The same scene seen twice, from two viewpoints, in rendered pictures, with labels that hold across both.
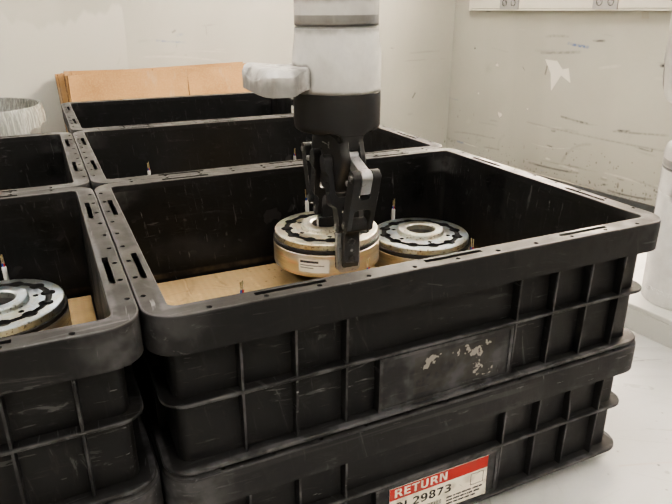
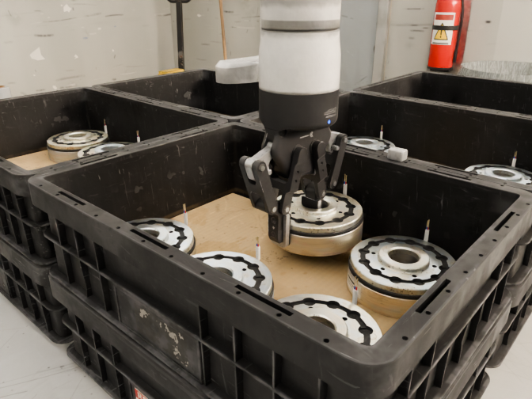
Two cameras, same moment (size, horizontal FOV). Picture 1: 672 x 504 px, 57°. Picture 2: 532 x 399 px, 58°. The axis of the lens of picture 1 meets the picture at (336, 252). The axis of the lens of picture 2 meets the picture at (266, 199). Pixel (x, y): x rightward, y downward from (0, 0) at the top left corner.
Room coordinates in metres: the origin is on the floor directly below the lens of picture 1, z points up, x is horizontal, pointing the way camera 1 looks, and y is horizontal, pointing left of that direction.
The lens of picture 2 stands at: (0.33, -0.40, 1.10)
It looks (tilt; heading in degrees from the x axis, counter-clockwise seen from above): 24 degrees down; 67
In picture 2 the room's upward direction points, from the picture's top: straight up
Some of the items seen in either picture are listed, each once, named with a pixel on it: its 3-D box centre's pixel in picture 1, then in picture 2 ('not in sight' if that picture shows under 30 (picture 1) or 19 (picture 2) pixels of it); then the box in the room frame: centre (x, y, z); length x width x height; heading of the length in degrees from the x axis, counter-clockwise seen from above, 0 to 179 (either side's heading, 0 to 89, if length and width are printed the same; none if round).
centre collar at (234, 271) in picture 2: not in sight; (216, 277); (0.44, -0.05, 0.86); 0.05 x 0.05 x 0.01
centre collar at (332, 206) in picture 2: (326, 224); (315, 205); (0.57, 0.01, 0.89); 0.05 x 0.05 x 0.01
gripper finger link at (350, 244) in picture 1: (353, 242); (271, 220); (0.51, -0.01, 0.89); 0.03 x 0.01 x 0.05; 21
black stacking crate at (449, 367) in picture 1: (355, 268); (271, 243); (0.50, -0.02, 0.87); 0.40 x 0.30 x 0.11; 115
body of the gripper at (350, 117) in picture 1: (337, 136); (298, 128); (0.54, 0.00, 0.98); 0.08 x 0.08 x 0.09
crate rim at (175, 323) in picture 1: (356, 213); (271, 197); (0.50, -0.02, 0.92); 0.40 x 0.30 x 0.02; 115
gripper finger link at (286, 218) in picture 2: (347, 251); (280, 228); (0.52, -0.01, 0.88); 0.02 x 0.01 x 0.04; 111
